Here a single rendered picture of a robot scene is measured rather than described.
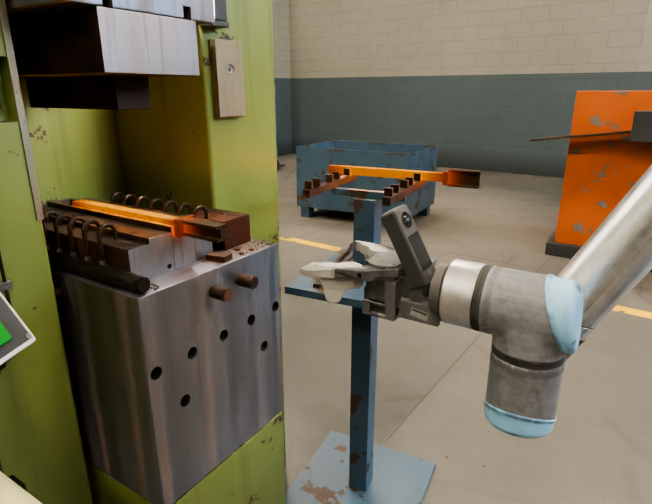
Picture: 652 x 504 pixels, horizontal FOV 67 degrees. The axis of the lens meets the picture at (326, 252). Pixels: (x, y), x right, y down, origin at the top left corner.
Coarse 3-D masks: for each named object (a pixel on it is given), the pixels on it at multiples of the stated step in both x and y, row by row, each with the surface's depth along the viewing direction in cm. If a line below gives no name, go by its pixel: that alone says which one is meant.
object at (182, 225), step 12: (84, 204) 109; (96, 204) 108; (108, 204) 108; (132, 216) 101; (144, 216) 99; (156, 216) 98; (168, 216) 98; (192, 216) 95; (180, 228) 93; (192, 228) 93; (204, 228) 91; (216, 228) 89; (216, 240) 89
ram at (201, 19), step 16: (16, 0) 76; (32, 0) 74; (48, 0) 72; (64, 0) 71; (80, 0) 72; (96, 0) 74; (112, 0) 76; (128, 0) 78; (144, 0) 81; (160, 0) 83; (176, 0) 86; (192, 0) 89; (208, 0) 92; (16, 16) 85; (176, 16) 87; (192, 16) 89; (208, 16) 92
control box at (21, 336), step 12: (0, 300) 57; (0, 312) 57; (12, 312) 58; (12, 324) 57; (24, 324) 59; (12, 336) 57; (24, 336) 58; (0, 348) 55; (12, 348) 56; (24, 348) 58; (0, 360) 54
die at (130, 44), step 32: (32, 32) 84; (64, 32) 80; (96, 32) 76; (128, 32) 79; (160, 32) 84; (192, 32) 90; (32, 64) 87; (64, 64) 82; (96, 64) 78; (128, 64) 80; (160, 64) 85; (192, 64) 91
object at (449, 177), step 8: (328, 168) 148; (336, 168) 147; (352, 168) 145; (360, 168) 144; (368, 168) 142; (376, 168) 142; (384, 168) 142; (376, 176) 142; (384, 176) 141; (392, 176) 140; (400, 176) 139; (408, 176) 138; (424, 176) 136; (432, 176) 135; (440, 176) 134; (448, 176) 133; (456, 176) 133; (464, 176) 132; (472, 176) 131; (448, 184) 134; (456, 184) 133; (464, 184) 132; (472, 184) 131
